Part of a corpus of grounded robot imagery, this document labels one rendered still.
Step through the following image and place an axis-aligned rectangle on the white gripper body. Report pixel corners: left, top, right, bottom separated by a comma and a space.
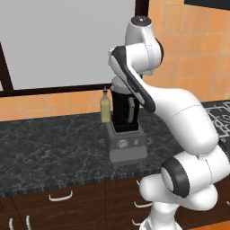
111, 77, 130, 93

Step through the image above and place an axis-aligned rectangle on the grey blender with black jar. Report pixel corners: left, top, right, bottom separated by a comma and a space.
104, 88, 148, 171

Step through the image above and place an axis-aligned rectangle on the pale yellow oil bottle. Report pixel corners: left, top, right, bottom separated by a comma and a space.
100, 84, 111, 124

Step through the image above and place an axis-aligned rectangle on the dark framed window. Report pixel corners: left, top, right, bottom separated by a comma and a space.
0, 0, 151, 99

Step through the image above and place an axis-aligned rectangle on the black hob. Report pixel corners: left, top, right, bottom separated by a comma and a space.
204, 100, 230, 148

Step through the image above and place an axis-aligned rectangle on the dark wood drawer stack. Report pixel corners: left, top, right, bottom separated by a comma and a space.
105, 174, 156, 230

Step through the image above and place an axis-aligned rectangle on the black extractor hood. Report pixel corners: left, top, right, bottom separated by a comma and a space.
183, 0, 230, 12

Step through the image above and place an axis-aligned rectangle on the dark wood drawer front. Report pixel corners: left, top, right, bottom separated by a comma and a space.
11, 181, 107, 230

